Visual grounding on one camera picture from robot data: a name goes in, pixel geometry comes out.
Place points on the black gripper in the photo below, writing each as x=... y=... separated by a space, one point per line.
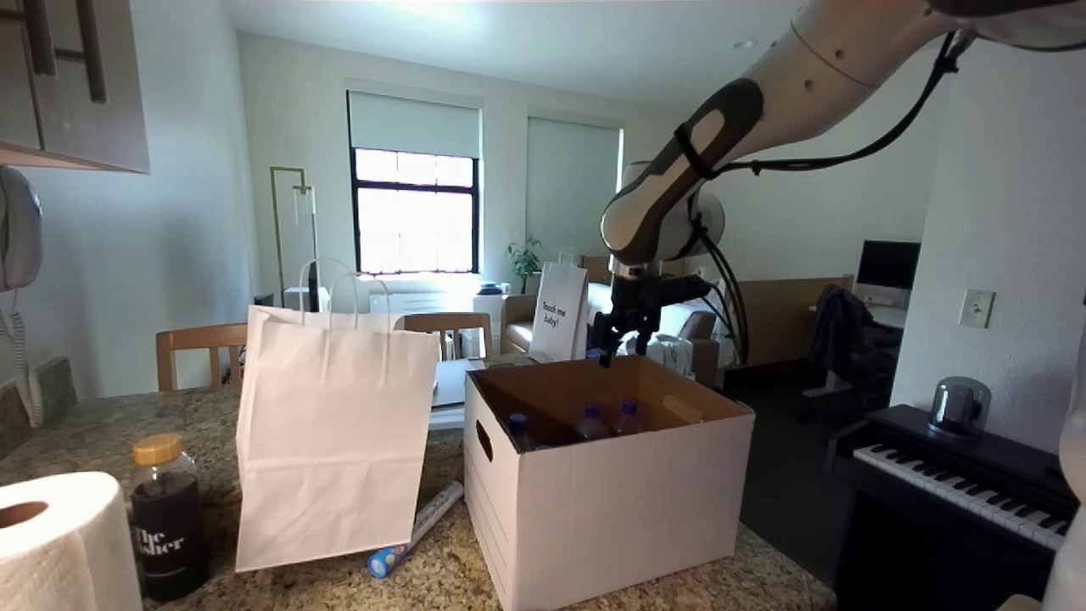
x=639 y=310

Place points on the computer monitor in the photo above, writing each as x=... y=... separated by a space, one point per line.
x=888 y=265

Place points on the wooden chair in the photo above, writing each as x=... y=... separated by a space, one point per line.
x=446 y=322
x=172 y=356

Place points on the white paper bag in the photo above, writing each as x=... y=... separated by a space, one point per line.
x=327 y=451

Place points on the wooden wall cabinet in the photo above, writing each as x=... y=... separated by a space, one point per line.
x=102 y=113

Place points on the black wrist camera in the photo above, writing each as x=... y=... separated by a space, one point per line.
x=694 y=293

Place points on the black framed window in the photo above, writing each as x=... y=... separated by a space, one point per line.
x=412 y=226

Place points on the green potted plant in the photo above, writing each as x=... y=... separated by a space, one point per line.
x=525 y=265

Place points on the closed roller blind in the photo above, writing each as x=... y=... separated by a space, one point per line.
x=570 y=187

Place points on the black office chair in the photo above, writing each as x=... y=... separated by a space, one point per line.
x=851 y=339

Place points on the small white printed bag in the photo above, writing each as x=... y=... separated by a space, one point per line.
x=560 y=316

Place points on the black digital piano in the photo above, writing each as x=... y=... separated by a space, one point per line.
x=960 y=498

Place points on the bed with white bedding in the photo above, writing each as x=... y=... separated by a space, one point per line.
x=793 y=322

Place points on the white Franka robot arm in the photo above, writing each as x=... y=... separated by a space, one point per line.
x=815 y=70

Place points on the metal floor lamp stand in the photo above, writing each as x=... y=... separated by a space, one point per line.
x=294 y=226

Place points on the silver round pot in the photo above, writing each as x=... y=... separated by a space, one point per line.
x=957 y=405

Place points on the white radiator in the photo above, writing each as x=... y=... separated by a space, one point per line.
x=429 y=304

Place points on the white cardboard box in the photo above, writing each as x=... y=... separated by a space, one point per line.
x=613 y=510

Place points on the half open roller blind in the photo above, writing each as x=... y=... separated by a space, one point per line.
x=412 y=124

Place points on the dark jar with cork lid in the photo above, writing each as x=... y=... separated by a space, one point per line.
x=172 y=529

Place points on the white wall dispenser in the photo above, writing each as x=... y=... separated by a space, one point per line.
x=17 y=233

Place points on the white paper towel roll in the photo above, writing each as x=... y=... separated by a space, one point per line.
x=69 y=554

